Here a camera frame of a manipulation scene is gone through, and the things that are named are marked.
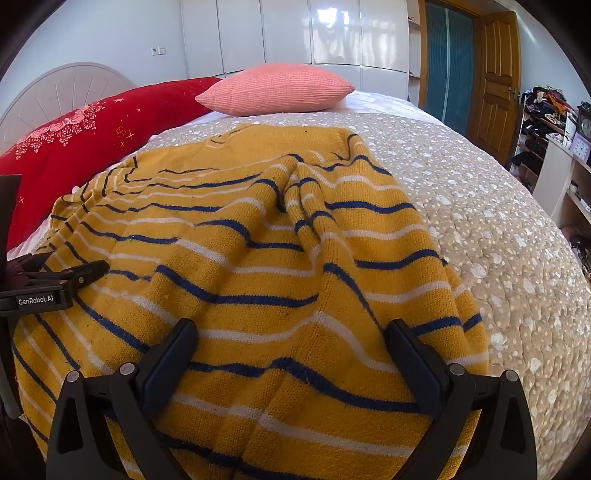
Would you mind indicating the beige dotted bedspread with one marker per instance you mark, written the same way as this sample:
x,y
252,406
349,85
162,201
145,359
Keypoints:
x,y
485,240

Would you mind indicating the dark wooden clock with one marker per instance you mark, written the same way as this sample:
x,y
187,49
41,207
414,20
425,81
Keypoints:
x,y
584,122

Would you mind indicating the purple alarm clock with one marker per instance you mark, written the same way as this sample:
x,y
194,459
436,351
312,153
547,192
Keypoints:
x,y
581,148

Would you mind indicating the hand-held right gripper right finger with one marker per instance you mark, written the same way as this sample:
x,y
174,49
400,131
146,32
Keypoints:
x,y
414,364

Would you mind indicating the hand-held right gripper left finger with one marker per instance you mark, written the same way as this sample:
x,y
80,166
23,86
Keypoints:
x,y
168,364

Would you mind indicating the yellow striped knit sweater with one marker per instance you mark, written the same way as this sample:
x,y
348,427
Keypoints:
x,y
258,258

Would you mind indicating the shelf with clothes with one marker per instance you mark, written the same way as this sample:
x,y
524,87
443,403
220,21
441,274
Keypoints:
x,y
540,129

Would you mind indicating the wooden door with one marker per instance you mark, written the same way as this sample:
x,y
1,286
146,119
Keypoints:
x,y
496,87

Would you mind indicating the white bed headboard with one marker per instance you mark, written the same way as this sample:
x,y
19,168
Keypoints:
x,y
55,87

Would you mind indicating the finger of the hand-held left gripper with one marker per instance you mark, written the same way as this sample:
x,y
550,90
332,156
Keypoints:
x,y
87,273

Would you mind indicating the pink ribbed pillow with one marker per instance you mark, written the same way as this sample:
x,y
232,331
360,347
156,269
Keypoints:
x,y
277,90

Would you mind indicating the red embroidered pillow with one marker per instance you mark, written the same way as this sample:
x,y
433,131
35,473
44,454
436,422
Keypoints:
x,y
83,138

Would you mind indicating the white glossy wardrobe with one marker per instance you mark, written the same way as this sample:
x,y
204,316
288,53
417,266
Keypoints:
x,y
286,32

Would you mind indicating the white bed sheet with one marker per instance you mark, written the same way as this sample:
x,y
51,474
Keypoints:
x,y
383,101

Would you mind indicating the teal curtain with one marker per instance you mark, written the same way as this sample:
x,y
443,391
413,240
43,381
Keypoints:
x,y
450,60

